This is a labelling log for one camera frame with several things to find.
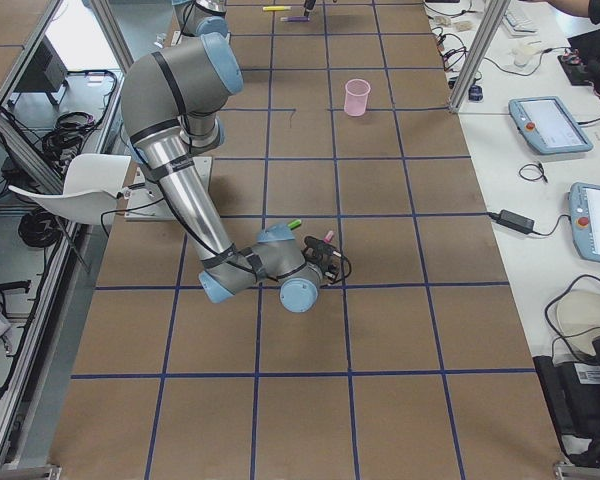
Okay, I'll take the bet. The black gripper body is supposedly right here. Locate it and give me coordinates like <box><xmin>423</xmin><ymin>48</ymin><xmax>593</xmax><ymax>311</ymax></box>
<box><xmin>302</xmin><ymin>236</ymin><xmax>343</xmax><ymax>284</ymax></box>
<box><xmin>303</xmin><ymin>0</ymin><xmax>316</xmax><ymax>14</ymax></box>

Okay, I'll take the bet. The purple highlighter pen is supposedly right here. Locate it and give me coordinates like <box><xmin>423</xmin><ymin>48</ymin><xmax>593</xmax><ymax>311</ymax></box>
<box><xmin>280</xmin><ymin>16</ymin><xmax>309</xmax><ymax>23</ymax></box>

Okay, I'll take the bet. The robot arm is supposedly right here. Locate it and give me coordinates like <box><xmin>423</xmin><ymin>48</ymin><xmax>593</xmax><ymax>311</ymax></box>
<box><xmin>171</xmin><ymin>0</ymin><xmax>229</xmax><ymax>37</ymax></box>
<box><xmin>121</xmin><ymin>32</ymin><xmax>343</xmax><ymax>313</ymax></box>

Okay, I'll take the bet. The pink mesh cup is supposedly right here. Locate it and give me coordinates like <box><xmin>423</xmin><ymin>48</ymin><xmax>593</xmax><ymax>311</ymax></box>
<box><xmin>344</xmin><ymin>78</ymin><xmax>371</xmax><ymax>117</ymax></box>

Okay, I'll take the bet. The yellow highlighter pen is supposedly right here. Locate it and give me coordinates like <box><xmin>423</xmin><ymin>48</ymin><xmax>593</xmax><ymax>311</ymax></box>
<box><xmin>262</xmin><ymin>5</ymin><xmax>292</xmax><ymax>12</ymax></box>

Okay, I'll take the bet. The green highlighter pen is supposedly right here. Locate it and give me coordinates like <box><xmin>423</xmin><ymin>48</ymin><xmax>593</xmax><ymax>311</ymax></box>
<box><xmin>287</xmin><ymin>219</ymin><xmax>302</xmax><ymax>230</ymax></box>

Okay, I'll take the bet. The black power adapter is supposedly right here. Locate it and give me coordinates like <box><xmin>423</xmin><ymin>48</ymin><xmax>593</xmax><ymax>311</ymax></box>
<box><xmin>497</xmin><ymin>210</ymin><xmax>534</xmax><ymax>235</ymax></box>

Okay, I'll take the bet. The blue plaid pouch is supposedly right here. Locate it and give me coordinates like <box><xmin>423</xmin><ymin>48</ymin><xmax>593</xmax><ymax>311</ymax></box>
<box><xmin>468</xmin><ymin>85</ymin><xmax>484</xmax><ymax>102</ymax></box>

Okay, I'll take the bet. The far teach pendant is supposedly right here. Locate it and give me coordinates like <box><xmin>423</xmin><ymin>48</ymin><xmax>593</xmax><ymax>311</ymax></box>
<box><xmin>508</xmin><ymin>96</ymin><xmax>593</xmax><ymax>155</ymax></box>

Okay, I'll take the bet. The teach pendant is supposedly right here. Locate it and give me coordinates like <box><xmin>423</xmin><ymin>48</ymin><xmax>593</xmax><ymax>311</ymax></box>
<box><xmin>568</xmin><ymin>182</ymin><xmax>600</xmax><ymax>262</ymax></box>
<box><xmin>508</xmin><ymin>96</ymin><xmax>593</xmax><ymax>155</ymax></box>

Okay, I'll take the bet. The white plastic chair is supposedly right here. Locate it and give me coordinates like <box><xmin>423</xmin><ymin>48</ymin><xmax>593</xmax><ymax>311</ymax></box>
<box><xmin>9</xmin><ymin>153</ymin><xmax>131</xmax><ymax>225</ymax></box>

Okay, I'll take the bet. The near teach pendant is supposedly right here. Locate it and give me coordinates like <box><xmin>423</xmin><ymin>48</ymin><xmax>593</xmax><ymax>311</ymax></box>
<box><xmin>568</xmin><ymin>182</ymin><xmax>600</xmax><ymax>262</ymax></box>

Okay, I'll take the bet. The aluminium frame post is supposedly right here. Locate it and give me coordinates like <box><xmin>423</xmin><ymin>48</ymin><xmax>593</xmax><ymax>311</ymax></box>
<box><xmin>448</xmin><ymin>0</ymin><xmax>510</xmax><ymax>113</ymax></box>

